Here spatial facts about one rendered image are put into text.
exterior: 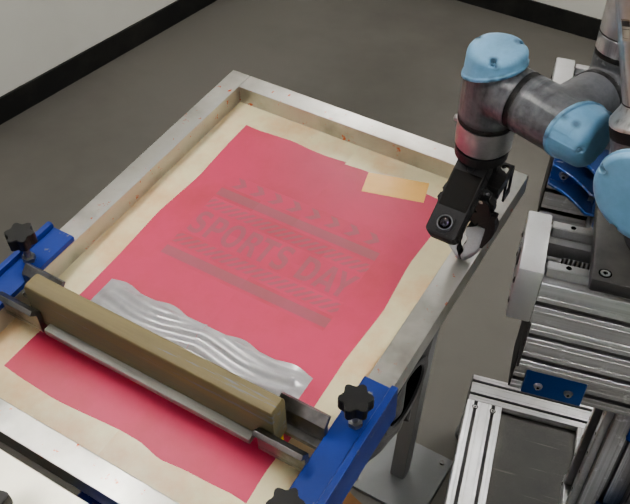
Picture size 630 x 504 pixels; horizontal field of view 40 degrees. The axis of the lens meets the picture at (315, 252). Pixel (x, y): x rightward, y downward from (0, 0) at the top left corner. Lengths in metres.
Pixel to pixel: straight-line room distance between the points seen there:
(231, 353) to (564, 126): 0.55
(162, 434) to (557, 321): 0.55
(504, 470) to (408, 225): 0.97
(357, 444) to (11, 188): 2.47
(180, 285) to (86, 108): 2.53
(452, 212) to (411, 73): 3.01
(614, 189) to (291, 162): 0.69
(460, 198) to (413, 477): 1.35
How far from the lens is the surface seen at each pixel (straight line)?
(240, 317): 1.29
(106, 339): 1.20
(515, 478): 2.23
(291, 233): 1.39
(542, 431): 2.34
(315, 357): 1.24
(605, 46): 1.13
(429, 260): 1.36
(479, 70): 1.07
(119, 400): 1.23
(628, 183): 0.97
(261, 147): 1.55
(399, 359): 1.20
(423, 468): 2.44
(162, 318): 1.30
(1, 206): 3.32
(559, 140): 1.04
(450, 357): 2.74
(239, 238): 1.39
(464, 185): 1.18
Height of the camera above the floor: 1.95
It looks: 40 degrees down
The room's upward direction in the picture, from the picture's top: 4 degrees clockwise
